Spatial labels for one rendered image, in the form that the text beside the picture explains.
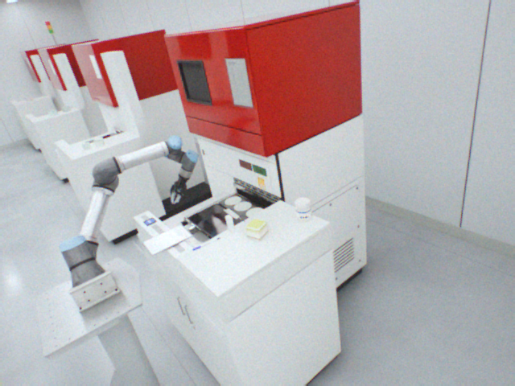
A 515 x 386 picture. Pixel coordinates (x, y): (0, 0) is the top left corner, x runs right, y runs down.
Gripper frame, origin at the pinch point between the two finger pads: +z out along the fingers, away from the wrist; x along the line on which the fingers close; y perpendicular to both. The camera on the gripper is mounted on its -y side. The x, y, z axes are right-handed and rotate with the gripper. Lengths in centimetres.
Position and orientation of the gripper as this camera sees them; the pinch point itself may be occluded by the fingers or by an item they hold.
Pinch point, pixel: (173, 201)
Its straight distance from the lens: 226.1
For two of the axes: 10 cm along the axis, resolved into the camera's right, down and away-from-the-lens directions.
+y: 2.0, 4.6, -8.7
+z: -4.1, 8.4, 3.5
